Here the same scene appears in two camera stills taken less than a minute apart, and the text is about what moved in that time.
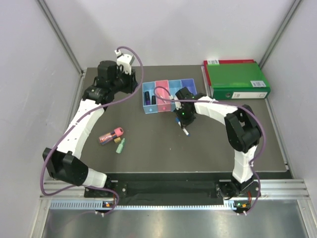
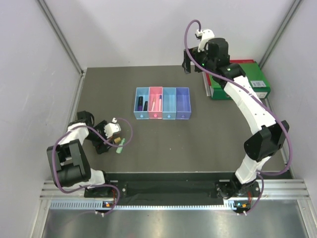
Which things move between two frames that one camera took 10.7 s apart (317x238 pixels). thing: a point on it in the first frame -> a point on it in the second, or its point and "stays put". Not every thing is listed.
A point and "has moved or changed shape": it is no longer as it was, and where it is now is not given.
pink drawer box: [163, 105] -> [155, 102]
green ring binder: [237, 81] stays put
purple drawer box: [189, 84] has moved or changed shape
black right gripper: [184, 122] -> [186, 64]
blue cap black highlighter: [153, 99] -> [145, 106]
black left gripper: [132, 84] -> [100, 147]
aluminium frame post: [274, 41] stays put
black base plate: [169, 190] stays put
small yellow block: [117, 140] stays put
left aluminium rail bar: [75, 193] stays put
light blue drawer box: [149, 102] -> [138, 110]
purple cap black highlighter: [147, 98] -> [140, 103]
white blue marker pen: [177, 119] -> [160, 102]
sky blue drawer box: [174, 86] -> [169, 103]
